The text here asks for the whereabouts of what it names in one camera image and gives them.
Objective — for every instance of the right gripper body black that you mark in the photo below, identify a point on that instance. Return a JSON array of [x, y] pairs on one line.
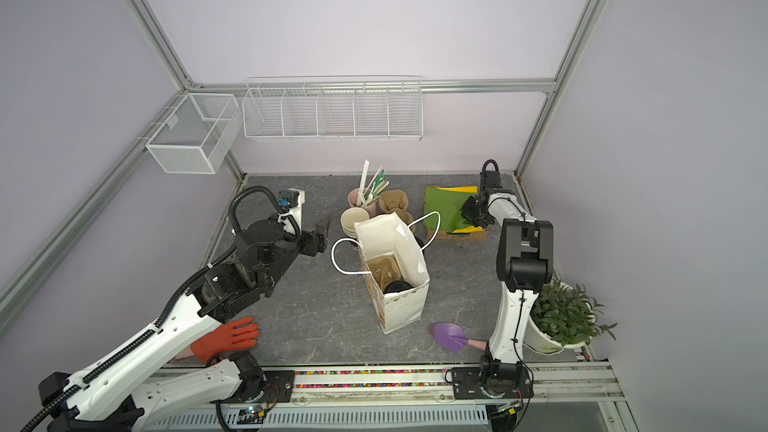
[[470, 211]]

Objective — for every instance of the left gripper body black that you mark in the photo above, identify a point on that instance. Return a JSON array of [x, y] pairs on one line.
[[311, 242]]

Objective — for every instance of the cartoon animal paper gift bag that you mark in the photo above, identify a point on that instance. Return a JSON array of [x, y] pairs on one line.
[[389, 235]]

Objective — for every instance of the brown pulp cup carrier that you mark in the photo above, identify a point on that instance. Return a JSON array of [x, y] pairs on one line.
[[384, 270]]

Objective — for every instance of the black plastic cup lid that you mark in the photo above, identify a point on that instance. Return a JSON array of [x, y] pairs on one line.
[[397, 287]]

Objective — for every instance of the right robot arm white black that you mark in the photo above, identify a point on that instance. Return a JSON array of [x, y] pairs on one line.
[[524, 265]]

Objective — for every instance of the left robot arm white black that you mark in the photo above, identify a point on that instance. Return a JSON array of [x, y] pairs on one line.
[[117, 393]]

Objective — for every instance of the stack of paper coffee cups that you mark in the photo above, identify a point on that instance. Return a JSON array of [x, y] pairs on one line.
[[350, 218]]

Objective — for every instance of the cardboard tray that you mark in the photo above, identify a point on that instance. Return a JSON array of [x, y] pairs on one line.
[[471, 234]]

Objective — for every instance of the pink utensil holder cup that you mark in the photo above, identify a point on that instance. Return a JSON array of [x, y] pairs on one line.
[[355, 199]]

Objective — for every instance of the wooden stir sticks bundle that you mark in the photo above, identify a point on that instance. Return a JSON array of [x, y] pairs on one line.
[[372, 181]]

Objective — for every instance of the stack of pulp cup carriers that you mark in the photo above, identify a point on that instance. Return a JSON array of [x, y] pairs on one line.
[[395, 201]]

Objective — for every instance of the red rubber glove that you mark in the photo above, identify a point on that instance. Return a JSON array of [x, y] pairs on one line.
[[234, 336]]

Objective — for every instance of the purple pink garden trowel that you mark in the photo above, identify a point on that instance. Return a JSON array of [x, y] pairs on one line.
[[452, 337]]

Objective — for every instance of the potted green plant white pot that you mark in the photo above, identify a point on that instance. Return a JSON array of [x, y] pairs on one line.
[[564, 317]]

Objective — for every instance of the small white mesh basket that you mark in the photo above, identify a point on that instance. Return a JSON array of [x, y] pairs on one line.
[[197, 134]]

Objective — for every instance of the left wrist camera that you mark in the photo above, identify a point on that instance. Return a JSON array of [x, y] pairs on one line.
[[292, 200]]

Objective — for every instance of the long white wire shelf basket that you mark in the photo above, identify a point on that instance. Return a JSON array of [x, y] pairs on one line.
[[368, 107]]

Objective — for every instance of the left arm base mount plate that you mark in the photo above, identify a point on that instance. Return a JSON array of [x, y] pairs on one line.
[[270, 386]]

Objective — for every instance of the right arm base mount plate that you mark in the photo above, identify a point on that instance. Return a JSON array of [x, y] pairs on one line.
[[468, 384]]

